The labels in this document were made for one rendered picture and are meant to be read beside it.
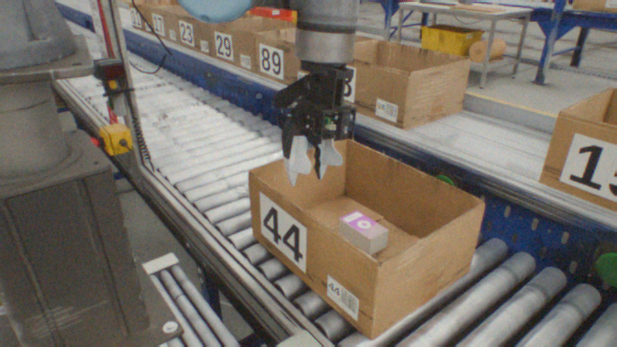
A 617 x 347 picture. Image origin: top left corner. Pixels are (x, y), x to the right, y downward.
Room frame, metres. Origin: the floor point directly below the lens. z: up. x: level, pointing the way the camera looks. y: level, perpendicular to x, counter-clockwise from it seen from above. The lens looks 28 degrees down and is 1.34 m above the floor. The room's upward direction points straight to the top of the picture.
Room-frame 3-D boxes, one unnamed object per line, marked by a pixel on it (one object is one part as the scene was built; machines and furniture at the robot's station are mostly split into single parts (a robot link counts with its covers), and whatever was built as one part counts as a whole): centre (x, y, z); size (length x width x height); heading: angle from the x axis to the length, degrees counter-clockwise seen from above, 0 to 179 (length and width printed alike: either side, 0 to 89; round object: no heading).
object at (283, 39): (1.67, -0.02, 0.97); 0.39 x 0.29 x 0.17; 38
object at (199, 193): (1.15, 0.15, 0.72); 0.52 x 0.05 x 0.05; 128
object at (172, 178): (1.25, 0.23, 0.72); 0.52 x 0.05 x 0.05; 128
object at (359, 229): (0.77, -0.12, 0.78); 0.10 x 0.06 x 0.05; 38
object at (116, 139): (1.13, 0.56, 0.84); 0.15 x 0.09 x 0.07; 38
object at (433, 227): (0.74, -0.10, 0.83); 0.39 x 0.29 x 0.17; 38
